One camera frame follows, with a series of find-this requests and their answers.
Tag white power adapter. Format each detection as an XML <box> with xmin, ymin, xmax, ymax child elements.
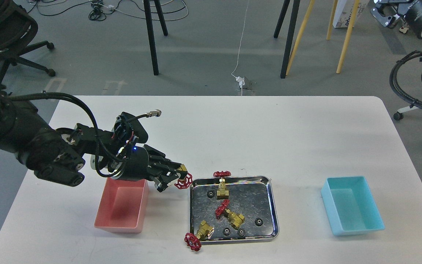
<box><xmin>236</xmin><ymin>76</ymin><xmax>248</xmax><ymax>89</ymax></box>

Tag brass valve red handle bottom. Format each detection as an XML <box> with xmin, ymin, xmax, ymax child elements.
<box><xmin>184</xmin><ymin>220</ymin><xmax>214</xmax><ymax>251</ymax></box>

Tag black tripod stand left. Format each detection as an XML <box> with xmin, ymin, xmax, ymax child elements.
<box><xmin>143</xmin><ymin>0</ymin><xmax>169</xmax><ymax>76</ymax></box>

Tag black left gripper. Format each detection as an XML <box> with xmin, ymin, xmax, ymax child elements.
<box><xmin>118</xmin><ymin>145</ymin><xmax>188</xmax><ymax>192</ymax></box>

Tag pink plastic box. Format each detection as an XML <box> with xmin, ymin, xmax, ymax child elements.
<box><xmin>94</xmin><ymin>178</ymin><xmax>149</xmax><ymax>233</ymax></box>

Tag small black gear right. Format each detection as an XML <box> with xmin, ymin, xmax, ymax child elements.
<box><xmin>254</xmin><ymin>218</ymin><xmax>263</xmax><ymax>227</ymax></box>

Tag black floor cables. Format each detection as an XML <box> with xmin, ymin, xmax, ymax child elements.
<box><xmin>26</xmin><ymin>0</ymin><xmax>189</xmax><ymax>22</ymax></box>

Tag small black gear bottom middle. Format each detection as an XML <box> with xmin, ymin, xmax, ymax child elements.
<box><xmin>237</xmin><ymin>228</ymin><xmax>246</xmax><ymax>239</ymax></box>

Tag brass valve red handle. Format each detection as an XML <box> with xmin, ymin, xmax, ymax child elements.
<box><xmin>184</xmin><ymin>220</ymin><xmax>214</xmax><ymax>251</ymax></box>
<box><xmin>174</xmin><ymin>164</ymin><xmax>193</xmax><ymax>189</ymax></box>
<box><xmin>215</xmin><ymin>199</ymin><xmax>245</xmax><ymax>230</ymax></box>
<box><xmin>213</xmin><ymin>171</ymin><xmax>231</xmax><ymax>199</ymax></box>

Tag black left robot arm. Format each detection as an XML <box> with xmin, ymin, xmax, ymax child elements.
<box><xmin>0</xmin><ymin>82</ymin><xmax>191</xmax><ymax>192</ymax></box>

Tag white cardboard box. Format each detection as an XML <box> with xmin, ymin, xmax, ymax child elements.
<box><xmin>332</xmin><ymin>0</ymin><xmax>369</xmax><ymax>28</ymax></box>

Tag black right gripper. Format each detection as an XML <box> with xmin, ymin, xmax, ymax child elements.
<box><xmin>370</xmin><ymin>0</ymin><xmax>422</xmax><ymax>40</ymax></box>

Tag shiny metal tray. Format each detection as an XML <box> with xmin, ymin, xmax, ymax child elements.
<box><xmin>189</xmin><ymin>176</ymin><xmax>279</xmax><ymax>245</ymax></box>

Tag brass valve red handle top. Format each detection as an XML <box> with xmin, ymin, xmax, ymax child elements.
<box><xmin>213</xmin><ymin>171</ymin><xmax>231</xmax><ymax>199</ymax></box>

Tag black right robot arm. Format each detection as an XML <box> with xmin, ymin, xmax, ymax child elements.
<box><xmin>370</xmin><ymin>0</ymin><xmax>422</xmax><ymax>110</ymax></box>

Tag yellow wooden stand legs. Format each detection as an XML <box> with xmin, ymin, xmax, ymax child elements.
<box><xmin>286</xmin><ymin>0</ymin><xmax>361</xmax><ymax>76</ymax></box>

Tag black stand legs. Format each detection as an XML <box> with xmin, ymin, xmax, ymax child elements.
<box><xmin>273</xmin><ymin>0</ymin><xmax>300</xmax><ymax>79</ymax></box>

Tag white wheeled stand leg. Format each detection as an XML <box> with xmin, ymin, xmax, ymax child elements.
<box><xmin>393</xmin><ymin>96</ymin><xmax>422</xmax><ymax>121</ymax></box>

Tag blue plastic box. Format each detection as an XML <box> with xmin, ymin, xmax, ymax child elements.
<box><xmin>321</xmin><ymin>176</ymin><xmax>385</xmax><ymax>236</ymax></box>

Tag black office chair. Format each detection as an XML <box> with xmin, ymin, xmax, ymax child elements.
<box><xmin>0</xmin><ymin>0</ymin><xmax>56</xmax><ymax>82</ymax></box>

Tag small black gear bottom left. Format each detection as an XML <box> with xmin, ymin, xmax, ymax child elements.
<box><xmin>222</xmin><ymin>227</ymin><xmax>230</xmax><ymax>236</ymax></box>

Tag small black gear upper left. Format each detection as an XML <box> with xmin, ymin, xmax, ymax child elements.
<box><xmin>207</xmin><ymin>190</ymin><xmax>215</xmax><ymax>198</ymax></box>

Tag small black gear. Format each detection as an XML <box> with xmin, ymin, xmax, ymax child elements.
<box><xmin>254</xmin><ymin>218</ymin><xmax>263</xmax><ymax>227</ymax></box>
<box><xmin>222</xmin><ymin>227</ymin><xmax>230</xmax><ymax>236</ymax></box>
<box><xmin>237</xmin><ymin>228</ymin><xmax>246</xmax><ymax>239</ymax></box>
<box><xmin>207</xmin><ymin>190</ymin><xmax>215</xmax><ymax>198</ymax></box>

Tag white power cable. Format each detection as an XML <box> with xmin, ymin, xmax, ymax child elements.
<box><xmin>232</xmin><ymin>0</ymin><xmax>251</xmax><ymax>96</ymax></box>

